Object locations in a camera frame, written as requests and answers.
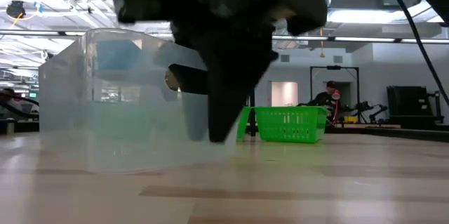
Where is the bright ceiling light panel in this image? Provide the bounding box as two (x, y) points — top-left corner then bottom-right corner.
(328, 0), (432, 25)

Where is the blue plastic slotted basket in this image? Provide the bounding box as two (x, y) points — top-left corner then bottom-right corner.
(95, 39), (143, 72)

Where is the red white desk lamp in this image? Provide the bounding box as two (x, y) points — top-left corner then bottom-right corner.
(330, 89), (342, 124)

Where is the yellow hanging cord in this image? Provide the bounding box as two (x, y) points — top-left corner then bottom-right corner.
(319, 27), (326, 59)

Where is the clear plastic storage bin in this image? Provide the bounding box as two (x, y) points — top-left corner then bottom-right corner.
(37, 27), (243, 176)

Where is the black ceiling device yellow cable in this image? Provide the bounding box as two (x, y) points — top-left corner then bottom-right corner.
(5, 0), (40, 21)

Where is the person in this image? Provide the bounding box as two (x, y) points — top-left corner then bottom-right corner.
(307, 80), (342, 121)

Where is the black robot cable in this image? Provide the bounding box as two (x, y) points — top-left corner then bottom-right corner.
(388, 0), (449, 107)

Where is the dark background workbench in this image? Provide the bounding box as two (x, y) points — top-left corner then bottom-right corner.
(326, 121), (449, 143)

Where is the black background cabinet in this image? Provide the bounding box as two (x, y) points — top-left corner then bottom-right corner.
(387, 85), (445, 124)

